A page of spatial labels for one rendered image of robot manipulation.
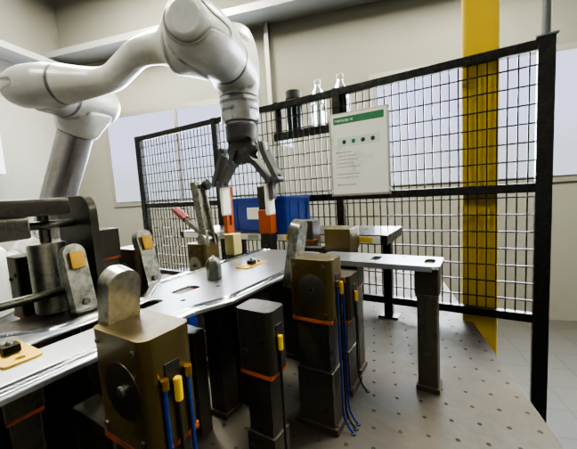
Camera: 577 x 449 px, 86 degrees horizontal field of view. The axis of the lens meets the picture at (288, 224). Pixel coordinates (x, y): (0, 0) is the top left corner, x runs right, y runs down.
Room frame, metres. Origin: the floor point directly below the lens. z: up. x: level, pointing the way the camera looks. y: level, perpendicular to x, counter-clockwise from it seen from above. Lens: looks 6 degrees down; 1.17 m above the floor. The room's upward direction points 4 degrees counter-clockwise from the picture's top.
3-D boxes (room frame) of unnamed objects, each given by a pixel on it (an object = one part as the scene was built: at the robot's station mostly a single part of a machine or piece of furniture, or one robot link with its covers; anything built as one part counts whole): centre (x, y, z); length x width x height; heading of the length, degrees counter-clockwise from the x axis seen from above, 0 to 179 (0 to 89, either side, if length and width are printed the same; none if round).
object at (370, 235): (1.23, 0.04, 1.02); 0.90 x 0.22 x 0.03; 58
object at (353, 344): (0.71, -0.12, 0.84); 0.12 x 0.07 x 0.28; 58
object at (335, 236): (0.92, -0.16, 0.88); 0.08 x 0.08 x 0.36; 58
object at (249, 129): (0.75, 0.10, 1.29); 0.08 x 0.07 x 0.09; 58
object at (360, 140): (1.17, -0.28, 1.30); 0.23 x 0.02 x 0.31; 58
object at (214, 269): (0.65, 0.16, 1.02); 0.03 x 0.03 x 0.07
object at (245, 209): (1.25, 0.08, 1.10); 0.30 x 0.17 x 0.13; 51
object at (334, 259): (0.59, -0.06, 0.87); 0.12 x 0.07 x 0.35; 58
